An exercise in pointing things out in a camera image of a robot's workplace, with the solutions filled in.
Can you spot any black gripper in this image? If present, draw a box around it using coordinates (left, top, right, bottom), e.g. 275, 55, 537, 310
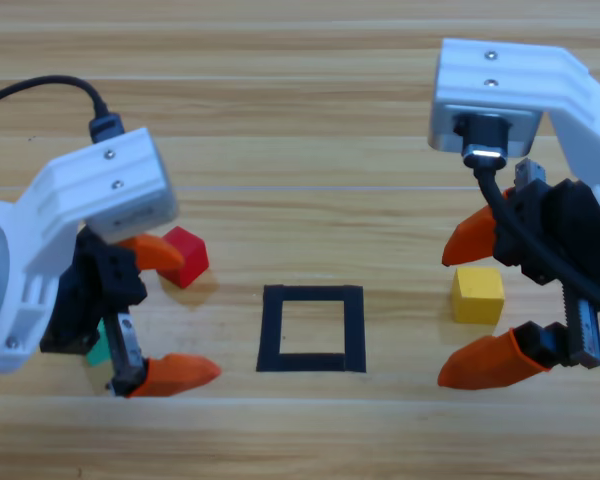
39, 225, 223, 400
440, 158, 600, 371

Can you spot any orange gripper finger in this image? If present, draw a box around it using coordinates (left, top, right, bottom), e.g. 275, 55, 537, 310
437, 321, 572, 391

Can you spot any yellow cube block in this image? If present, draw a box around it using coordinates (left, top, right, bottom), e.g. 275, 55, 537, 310
450, 266, 506, 325

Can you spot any red cube block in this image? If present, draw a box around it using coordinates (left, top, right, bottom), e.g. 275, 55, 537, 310
157, 225, 210, 290

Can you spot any green cube block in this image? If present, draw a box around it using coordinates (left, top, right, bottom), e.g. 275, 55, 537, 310
84, 319, 112, 368

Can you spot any black tape square outline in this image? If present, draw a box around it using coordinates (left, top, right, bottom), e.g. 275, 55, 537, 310
255, 284, 368, 375

